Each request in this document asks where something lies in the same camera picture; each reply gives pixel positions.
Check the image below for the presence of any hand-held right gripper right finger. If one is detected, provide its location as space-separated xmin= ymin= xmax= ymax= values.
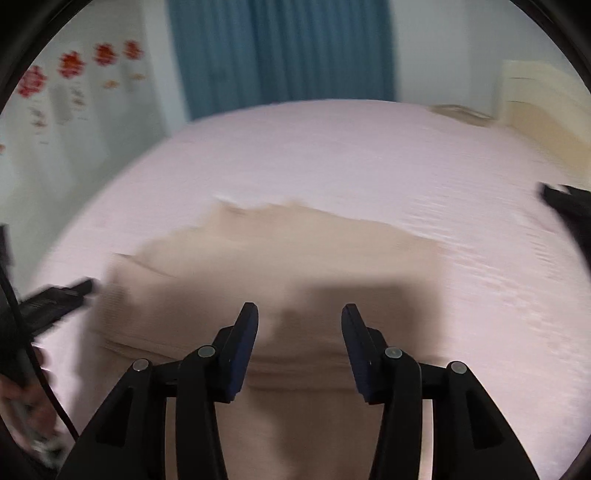
xmin=342 ymin=304 xmax=541 ymax=480

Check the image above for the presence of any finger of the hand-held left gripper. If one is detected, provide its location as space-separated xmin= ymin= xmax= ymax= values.
xmin=17 ymin=278 xmax=95 ymax=341

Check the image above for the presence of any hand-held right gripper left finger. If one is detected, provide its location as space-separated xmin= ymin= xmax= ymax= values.
xmin=58 ymin=302 xmax=259 ymax=480

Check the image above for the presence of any beige knit sweater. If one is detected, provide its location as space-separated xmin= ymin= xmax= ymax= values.
xmin=95 ymin=200 xmax=445 ymax=480

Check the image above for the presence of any person's left hand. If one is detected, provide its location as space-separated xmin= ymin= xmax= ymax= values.
xmin=0 ymin=346 xmax=63 ymax=450

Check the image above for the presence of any white wardrobe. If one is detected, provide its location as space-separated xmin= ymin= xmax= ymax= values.
xmin=0 ymin=28 xmax=172 ymax=227

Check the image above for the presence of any pink bed sheet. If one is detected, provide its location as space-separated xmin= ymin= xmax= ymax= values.
xmin=44 ymin=99 xmax=591 ymax=480

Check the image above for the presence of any dark cloth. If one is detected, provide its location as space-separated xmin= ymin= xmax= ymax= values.
xmin=538 ymin=182 xmax=591 ymax=275

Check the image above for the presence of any blue curtain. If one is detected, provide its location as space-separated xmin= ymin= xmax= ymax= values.
xmin=166 ymin=0 xmax=400 ymax=123

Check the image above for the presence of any beige headboard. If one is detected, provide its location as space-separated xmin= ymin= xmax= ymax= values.
xmin=496 ymin=59 xmax=591 ymax=188

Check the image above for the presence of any black cable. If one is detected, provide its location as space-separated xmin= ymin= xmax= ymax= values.
xmin=0 ymin=263 xmax=78 ymax=441

